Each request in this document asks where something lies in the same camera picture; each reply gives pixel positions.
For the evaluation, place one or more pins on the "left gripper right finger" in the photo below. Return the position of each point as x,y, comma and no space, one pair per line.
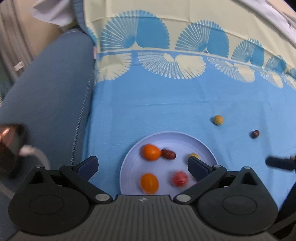
208,178

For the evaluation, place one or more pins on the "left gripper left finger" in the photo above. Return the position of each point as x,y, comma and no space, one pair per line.
79,177

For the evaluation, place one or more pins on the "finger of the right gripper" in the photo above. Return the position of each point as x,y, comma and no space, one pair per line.
281,163

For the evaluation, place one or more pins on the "yellow-green longan fruit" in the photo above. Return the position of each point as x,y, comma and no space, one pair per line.
194,155

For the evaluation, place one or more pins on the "red cherry tomato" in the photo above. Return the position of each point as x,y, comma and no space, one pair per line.
179,179

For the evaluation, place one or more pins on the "dark red jujube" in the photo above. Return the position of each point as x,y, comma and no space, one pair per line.
168,154

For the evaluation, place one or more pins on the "dark purple jujube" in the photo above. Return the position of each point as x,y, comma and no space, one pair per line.
255,134

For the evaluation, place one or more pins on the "green-brown longan fruit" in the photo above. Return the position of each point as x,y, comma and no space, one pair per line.
218,120

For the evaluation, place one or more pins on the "orange tangerine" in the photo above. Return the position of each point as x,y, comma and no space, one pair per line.
149,183
151,152

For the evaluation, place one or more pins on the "black smartphone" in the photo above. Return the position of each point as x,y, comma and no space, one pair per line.
12,139

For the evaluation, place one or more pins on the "blue fan-pattern cloth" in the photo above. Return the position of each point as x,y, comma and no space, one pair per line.
171,66

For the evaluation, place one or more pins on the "grey curtain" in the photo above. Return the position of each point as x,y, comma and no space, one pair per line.
15,50

